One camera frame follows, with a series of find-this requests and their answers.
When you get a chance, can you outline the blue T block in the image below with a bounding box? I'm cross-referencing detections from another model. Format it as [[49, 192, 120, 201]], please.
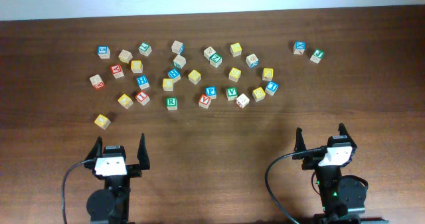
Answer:
[[265, 81, 279, 96]]

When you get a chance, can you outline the blue top block far-left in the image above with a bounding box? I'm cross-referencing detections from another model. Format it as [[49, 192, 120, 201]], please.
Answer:
[[97, 46, 111, 59]]

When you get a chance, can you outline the yellow block lower left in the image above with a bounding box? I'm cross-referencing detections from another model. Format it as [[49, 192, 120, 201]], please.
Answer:
[[118, 94, 133, 109]]

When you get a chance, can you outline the yellow block lower right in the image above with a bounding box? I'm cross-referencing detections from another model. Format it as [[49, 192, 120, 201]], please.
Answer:
[[252, 87, 266, 102]]

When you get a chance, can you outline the plain wood block yellow-side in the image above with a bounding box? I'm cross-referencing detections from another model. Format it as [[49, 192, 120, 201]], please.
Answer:
[[118, 49, 133, 64]]

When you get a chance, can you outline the wood block green side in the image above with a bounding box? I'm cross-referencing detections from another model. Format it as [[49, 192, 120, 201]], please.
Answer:
[[173, 55, 187, 69]]

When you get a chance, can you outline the blue P block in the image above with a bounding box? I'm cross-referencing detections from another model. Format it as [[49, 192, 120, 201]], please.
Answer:
[[205, 86, 217, 99]]

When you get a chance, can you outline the red A block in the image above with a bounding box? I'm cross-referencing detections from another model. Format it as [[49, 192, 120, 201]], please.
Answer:
[[110, 64, 124, 78]]

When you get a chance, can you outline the blue H block left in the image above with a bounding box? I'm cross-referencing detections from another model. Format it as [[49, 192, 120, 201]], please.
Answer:
[[136, 75, 150, 90]]

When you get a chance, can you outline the plain wood block by Z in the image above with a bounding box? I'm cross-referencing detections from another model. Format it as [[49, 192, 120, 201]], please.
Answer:
[[203, 47, 216, 60]]

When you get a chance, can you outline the red V block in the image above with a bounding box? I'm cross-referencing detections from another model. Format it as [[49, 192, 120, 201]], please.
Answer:
[[199, 94, 211, 109]]

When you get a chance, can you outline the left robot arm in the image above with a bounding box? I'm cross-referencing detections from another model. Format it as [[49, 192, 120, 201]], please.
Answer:
[[84, 135, 150, 224]]

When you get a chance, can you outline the red I block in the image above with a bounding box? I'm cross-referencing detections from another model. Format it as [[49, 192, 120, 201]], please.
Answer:
[[135, 91, 150, 106]]

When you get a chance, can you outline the blue H block centre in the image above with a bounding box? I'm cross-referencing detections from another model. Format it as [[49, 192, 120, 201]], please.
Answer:
[[167, 68, 181, 83]]

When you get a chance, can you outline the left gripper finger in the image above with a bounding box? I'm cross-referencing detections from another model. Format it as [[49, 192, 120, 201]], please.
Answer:
[[86, 136, 103, 160], [137, 133, 150, 169]]

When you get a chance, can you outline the green Z block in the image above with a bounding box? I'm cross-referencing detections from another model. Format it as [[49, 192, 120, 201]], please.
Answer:
[[209, 53, 222, 68]]

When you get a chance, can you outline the green R block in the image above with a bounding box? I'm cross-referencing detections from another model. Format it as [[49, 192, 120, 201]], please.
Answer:
[[166, 97, 178, 110]]

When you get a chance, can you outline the wood block blue D side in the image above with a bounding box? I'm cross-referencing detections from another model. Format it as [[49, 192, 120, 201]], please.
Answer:
[[171, 41, 185, 55]]

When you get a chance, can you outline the green J block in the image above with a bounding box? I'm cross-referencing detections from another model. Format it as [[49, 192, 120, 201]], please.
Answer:
[[310, 49, 325, 64]]

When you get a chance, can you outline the yellow block near A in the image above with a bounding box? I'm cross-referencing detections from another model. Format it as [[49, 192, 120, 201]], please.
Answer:
[[130, 60, 143, 74]]

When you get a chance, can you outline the yellow block top row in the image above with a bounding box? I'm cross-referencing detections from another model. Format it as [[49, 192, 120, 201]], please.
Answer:
[[230, 43, 242, 57]]

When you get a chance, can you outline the blue h block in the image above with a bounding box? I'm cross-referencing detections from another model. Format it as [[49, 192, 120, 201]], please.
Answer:
[[167, 68, 181, 83], [136, 75, 150, 90]]

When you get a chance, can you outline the blue X block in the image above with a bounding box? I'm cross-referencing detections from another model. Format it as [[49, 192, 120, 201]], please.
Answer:
[[293, 41, 306, 55]]

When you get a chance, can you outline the wood block blue bottom side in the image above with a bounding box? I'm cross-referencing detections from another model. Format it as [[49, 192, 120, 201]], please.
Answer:
[[246, 54, 259, 68]]

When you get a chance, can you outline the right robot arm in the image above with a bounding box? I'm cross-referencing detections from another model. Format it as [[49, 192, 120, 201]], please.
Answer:
[[294, 123, 389, 224]]

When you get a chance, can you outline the yellow S block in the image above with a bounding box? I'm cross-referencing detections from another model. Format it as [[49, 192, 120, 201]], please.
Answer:
[[188, 69, 202, 84]]

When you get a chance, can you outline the yellow block centre right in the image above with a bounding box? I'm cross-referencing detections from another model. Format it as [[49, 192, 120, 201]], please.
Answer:
[[228, 67, 242, 82]]

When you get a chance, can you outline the green V block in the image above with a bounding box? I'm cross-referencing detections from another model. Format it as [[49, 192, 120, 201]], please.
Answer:
[[226, 87, 238, 101]]

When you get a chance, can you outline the yellow block centre left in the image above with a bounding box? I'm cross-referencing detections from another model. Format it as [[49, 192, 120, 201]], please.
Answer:
[[162, 78, 174, 92]]

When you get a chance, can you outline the wood block red edge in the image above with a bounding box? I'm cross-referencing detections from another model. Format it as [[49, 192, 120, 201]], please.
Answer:
[[236, 94, 250, 108]]

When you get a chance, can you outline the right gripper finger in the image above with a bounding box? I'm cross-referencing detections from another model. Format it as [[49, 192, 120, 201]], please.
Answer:
[[294, 128, 306, 152], [338, 123, 353, 141]]

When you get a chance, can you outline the green L block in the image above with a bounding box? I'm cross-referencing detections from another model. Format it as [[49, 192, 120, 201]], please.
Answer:
[[138, 42, 152, 56]]

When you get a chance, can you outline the wood block red side left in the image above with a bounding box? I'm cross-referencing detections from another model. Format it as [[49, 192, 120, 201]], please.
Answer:
[[90, 74, 105, 90]]

